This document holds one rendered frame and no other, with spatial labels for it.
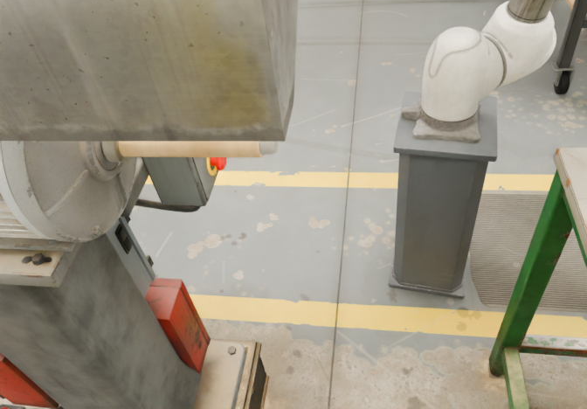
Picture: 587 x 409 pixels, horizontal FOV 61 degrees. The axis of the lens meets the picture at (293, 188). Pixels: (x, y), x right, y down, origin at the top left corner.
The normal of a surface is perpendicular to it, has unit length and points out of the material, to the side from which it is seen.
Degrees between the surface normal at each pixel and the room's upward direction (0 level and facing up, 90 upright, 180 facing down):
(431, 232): 90
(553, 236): 90
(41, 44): 90
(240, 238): 0
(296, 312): 0
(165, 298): 0
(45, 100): 90
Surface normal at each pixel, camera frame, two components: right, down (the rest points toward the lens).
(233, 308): -0.11, -0.70
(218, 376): 0.29, -0.63
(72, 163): 0.95, 0.07
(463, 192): -0.26, 0.71
